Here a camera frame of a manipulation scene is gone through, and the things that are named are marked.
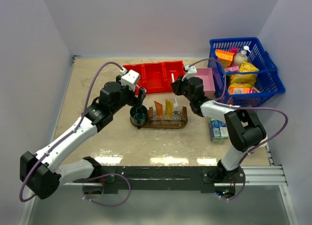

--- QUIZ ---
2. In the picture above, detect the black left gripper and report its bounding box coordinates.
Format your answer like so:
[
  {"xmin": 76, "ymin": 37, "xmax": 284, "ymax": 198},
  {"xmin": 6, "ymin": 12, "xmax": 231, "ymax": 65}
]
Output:
[{"xmin": 111, "ymin": 75, "xmax": 145, "ymax": 114}]

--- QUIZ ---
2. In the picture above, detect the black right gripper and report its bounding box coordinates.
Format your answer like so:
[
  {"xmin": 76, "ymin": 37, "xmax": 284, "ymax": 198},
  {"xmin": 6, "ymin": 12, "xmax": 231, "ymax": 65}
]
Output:
[{"xmin": 171, "ymin": 75, "xmax": 194, "ymax": 102}]

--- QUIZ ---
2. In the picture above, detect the white toothbrush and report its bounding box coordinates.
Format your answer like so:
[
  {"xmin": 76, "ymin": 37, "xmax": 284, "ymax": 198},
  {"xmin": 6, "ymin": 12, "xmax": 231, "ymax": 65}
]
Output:
[{"xmin": 171, "ymin": 73, "xmax": 178, "ymax": 108}]

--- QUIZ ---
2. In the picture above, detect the yellow toothpaste tube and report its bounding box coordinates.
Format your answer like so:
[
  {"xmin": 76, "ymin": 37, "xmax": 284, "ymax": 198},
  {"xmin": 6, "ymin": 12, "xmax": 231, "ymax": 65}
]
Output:
[{"xmin": 165, "ymin": 99, "xmax": 174, "ymax": 118}]

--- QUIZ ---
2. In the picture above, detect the dark green mug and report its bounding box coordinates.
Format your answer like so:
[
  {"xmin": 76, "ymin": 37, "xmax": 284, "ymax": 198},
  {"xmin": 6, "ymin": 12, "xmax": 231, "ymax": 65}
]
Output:
[{"xmin": 130, "ymin": 105, "xmax": 148, "ymax": 129}]

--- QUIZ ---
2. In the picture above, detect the orange toothpaste tube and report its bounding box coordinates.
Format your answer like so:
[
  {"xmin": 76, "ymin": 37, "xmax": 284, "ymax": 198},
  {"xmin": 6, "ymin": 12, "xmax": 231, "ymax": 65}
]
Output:
[{"xmin": 154, "ymin": 101, "xmax": 163, "ymax": 117}]

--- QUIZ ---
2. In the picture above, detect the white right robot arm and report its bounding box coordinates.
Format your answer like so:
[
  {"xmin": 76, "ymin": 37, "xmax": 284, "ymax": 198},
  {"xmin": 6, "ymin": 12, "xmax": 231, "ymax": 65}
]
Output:
[{"xmin": 171, "ymin": 76, "xmax": 267, "ymax": 183}]

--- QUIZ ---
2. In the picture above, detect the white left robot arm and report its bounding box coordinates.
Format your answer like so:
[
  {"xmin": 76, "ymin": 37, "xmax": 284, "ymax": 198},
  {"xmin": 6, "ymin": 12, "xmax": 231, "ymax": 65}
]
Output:
[{"xmin": 19, "ymin": 82, "xmax": 146, "ymax": 202}]

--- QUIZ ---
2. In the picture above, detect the oval wooden tray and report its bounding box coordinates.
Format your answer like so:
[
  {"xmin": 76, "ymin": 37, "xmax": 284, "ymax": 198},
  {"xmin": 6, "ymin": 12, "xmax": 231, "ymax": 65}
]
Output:
[{"xmin": 142, "ymin": 122, "xmax": 186, "ymax": 129}]

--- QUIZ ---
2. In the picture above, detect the red bin right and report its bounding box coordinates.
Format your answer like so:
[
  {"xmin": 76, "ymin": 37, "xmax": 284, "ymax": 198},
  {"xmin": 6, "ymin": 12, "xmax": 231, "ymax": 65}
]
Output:
[{"xmin": 161, "ymin": 60, "xmax": 185, "ymax": 93}]

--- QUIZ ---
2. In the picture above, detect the red bin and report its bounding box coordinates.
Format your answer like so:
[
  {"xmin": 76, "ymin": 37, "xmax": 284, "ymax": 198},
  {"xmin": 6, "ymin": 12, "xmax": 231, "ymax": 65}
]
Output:
[
  {"xmin": 161, "ymin": 60, "xmax": 185, "ymax": 93},
  {"xmin": 123, "ymin": 64, "xmax": 147, "ymax": 92},
  {"xmin": 143, "ymin": 62, "xmax": 167, "ymax": 94}
]

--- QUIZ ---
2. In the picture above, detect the red bin middle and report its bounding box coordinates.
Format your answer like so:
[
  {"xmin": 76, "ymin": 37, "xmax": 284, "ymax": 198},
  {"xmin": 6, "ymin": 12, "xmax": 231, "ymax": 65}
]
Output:
[{"xmin": 143, "ymin": 62, "xmax": 167, "ymax": 94}]

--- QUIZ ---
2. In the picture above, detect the red bin left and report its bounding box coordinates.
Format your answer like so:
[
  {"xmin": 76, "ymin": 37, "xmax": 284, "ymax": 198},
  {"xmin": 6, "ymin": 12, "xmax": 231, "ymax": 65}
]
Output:
[{"xmin": 123, "ymin": 64, "xmax": 147, "ymax": 92}]

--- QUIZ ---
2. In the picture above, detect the pink drawer box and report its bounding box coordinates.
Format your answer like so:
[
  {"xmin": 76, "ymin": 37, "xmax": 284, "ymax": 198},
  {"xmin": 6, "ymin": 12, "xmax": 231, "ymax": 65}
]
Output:
[{"xmin": 196, "ymin": 68, "xmax": 215, "ymax": 98}]

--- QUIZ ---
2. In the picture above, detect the orange box lower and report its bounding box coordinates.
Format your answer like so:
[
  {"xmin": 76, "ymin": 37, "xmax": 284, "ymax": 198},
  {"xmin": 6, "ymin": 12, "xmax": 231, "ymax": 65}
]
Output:
[{"xmin": 228, "ymin": 87, "xmax": 253, "ymax": 95}]

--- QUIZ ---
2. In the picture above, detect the orange snack box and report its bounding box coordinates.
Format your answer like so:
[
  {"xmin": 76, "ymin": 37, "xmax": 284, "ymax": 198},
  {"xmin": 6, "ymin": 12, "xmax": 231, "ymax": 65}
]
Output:
[{"xmin": 215, "ymin": 49, "xmax": 234, "ymax": 68}]

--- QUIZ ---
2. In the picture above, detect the green blue carton box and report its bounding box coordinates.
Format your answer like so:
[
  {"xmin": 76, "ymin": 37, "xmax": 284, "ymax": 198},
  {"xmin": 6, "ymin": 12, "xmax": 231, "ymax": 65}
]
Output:
[{"xmin": 209, "ymin": 118, "xmax": 229, "ymax": 143}]

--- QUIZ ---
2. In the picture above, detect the yellow chips bag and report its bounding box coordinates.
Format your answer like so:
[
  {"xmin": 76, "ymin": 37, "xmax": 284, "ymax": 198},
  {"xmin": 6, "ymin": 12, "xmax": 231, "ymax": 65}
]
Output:
[{"xmin": 230, "ymin": 61, "xmax": 260, "ymax": 88}]

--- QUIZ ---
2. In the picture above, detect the beige pump soap bottle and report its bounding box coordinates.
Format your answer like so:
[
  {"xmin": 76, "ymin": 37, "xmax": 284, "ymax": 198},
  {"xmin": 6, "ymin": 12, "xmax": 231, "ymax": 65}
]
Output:
[{"xmin": 232, "ymin": 46, "xmax": 251, "ymax": 67}]

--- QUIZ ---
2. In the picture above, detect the pink small package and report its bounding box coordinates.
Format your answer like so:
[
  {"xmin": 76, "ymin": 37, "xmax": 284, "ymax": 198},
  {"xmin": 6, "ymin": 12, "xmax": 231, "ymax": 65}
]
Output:
[{"xmin": 230, "ymin": 47, "xmax": 239, "ymax": 54}]

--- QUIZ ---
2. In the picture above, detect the blue plastic basket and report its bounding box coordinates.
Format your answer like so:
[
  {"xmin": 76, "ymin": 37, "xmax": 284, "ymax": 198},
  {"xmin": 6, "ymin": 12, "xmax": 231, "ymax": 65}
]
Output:
[{"xmin": 208, "ymin": 37, "xmax": 285, "ymax": 107}]

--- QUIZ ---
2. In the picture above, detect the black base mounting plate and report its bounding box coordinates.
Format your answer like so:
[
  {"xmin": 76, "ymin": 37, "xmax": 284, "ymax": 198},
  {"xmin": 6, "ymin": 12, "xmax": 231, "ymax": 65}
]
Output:
[{"xmin": 73, "ymin": 165, "xmax": 246, "ymax": 195}]

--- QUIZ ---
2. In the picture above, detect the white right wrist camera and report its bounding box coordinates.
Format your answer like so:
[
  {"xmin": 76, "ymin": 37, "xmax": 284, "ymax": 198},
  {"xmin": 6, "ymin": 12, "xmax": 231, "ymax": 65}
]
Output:
[{"xmin": 182, "ymin": 65, "xmax": 197, "ymax": 81}]

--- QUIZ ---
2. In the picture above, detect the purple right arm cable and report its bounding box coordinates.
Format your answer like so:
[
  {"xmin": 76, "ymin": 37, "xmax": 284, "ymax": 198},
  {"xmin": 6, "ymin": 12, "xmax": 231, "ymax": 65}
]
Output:
[{"xmin": 185, "ymin": 58, "xmax": 289, "ymax": 201}]

